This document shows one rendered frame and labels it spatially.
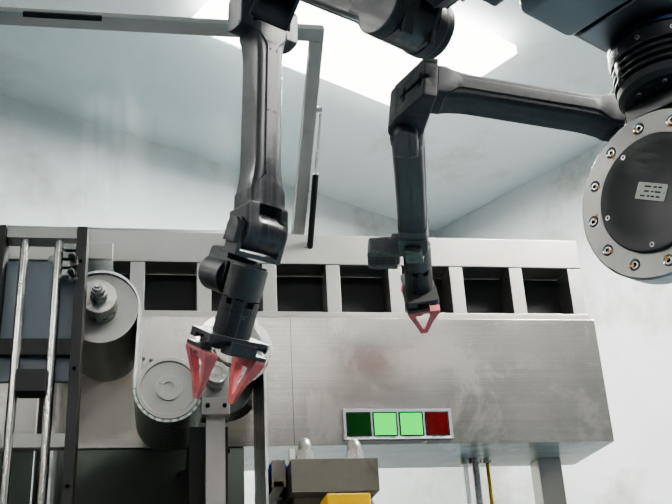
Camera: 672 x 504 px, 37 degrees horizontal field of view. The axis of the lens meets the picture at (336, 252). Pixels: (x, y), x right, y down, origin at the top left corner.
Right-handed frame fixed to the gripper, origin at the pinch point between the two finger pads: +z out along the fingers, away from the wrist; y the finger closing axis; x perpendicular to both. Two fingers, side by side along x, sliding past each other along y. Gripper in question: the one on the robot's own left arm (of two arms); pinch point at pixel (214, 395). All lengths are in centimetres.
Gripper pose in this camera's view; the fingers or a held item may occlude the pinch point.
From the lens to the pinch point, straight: 148.0
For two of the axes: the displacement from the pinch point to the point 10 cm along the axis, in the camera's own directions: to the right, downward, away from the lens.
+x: 5.6, 1.5, -8.1
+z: -2.6, 9.7, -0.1
